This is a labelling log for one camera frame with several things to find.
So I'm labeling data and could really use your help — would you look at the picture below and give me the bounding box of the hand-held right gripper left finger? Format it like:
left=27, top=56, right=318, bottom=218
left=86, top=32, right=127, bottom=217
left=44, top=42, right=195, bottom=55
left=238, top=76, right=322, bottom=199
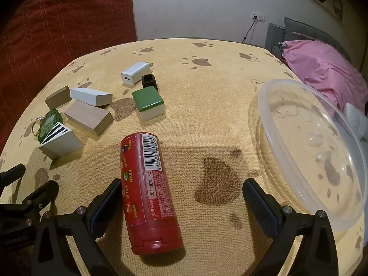
left=30, top=178, right=123, bottom=276

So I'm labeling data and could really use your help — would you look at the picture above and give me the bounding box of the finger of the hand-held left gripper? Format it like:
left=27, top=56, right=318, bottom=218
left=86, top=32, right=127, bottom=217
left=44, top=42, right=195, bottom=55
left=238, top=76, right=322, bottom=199
left=17, top=180, right=60, bottom=222
left=0, top=163, right=26, bottom=182

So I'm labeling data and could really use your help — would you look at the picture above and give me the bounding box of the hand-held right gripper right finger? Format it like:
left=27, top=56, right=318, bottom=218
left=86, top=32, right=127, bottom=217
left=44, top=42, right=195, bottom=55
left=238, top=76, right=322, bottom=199
left=242, top=178, right=340, bottom=276

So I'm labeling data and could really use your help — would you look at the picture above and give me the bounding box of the red candy tube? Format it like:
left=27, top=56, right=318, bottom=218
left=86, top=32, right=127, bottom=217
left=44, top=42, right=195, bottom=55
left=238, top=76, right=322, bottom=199
left=120, top=132, right=184, bottom=255

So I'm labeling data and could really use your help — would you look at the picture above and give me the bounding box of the zebra striped block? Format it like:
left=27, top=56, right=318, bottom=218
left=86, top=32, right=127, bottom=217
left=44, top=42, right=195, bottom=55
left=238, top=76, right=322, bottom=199
left=39, top=122, right=85, bottom=160

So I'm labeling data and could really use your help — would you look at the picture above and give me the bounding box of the green perfume bottle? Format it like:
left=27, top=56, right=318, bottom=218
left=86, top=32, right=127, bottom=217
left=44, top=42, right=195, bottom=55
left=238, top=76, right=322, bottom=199
left=37, top=108, right=63, bottom=143

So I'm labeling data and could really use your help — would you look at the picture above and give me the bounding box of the clear plastic bowl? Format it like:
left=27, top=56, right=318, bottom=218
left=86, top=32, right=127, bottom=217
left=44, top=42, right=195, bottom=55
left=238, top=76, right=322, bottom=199
left=249, top=78, right=368, bottom=242

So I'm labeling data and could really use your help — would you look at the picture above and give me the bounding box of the taupe wooden block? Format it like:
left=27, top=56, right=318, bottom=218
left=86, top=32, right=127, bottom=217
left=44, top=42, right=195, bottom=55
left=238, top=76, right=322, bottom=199
left=64, top=100, right=114, bottom=137
left=45, top=86, right=72, bottom=110

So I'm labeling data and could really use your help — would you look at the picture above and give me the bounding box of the white rectangular block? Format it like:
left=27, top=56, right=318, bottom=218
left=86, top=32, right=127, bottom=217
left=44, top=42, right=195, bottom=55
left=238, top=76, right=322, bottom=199
left=70, top=88, right=113, bottom=107

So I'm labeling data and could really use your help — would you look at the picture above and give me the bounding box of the green mahjong tile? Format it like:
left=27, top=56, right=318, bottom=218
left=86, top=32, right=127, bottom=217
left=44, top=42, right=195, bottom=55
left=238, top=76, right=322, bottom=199
left=132, top=87, right=166, bottom=122

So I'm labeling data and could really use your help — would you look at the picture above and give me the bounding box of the small black cube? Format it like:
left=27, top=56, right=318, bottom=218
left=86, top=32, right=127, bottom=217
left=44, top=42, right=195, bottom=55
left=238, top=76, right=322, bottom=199
left=141, top=74, right=159, bottom=92

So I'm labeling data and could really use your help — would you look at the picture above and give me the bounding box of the white usb charger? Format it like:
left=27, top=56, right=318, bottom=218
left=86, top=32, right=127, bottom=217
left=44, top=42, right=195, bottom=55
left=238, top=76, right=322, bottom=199
left=120, top=61, right=154, bottom=86

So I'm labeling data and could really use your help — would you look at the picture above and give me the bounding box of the white pillow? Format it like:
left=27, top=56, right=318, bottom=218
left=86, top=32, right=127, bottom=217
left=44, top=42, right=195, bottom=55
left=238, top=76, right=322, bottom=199
left=343, top=102, right=368, bottom=142

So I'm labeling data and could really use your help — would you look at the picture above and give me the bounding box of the red quilted curtain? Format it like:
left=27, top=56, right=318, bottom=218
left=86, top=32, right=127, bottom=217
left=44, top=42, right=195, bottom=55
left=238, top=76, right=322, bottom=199
left=0, top=0, right=138, bottom=150

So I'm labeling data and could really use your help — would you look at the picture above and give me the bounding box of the pink blanket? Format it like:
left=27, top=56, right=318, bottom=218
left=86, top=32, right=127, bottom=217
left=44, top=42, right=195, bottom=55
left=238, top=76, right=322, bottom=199
left=280, top=40, right=368, bottom=118

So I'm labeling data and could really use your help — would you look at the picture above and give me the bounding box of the black power cable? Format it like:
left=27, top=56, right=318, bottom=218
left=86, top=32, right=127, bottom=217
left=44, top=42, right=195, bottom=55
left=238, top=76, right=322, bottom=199
left=240, top=17, right=257, bottom=43

